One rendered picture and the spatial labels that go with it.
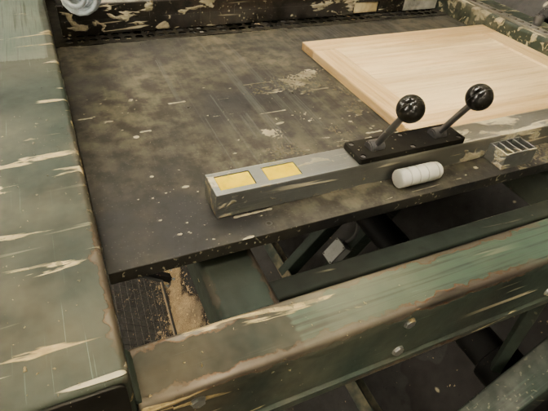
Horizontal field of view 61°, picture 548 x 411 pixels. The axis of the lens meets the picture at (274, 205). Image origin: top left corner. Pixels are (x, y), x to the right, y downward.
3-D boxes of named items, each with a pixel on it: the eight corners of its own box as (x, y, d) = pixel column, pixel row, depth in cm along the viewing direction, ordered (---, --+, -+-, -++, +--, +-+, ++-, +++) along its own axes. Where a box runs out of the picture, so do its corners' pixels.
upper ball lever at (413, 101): (386, 158, 72) (435, 111, 60) (365, 162, 71) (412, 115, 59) (377, 137, 73) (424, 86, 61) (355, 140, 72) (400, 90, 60)
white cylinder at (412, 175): (400, 192, 71) (441, 182, 73) (405, 176, 69) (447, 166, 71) (389, 181, 73) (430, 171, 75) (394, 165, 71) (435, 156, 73)
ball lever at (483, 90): (446, 145, 76) (505, 99, 64) (428, 149, 75) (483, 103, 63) (437, 125, 77) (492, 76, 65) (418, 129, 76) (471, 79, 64)
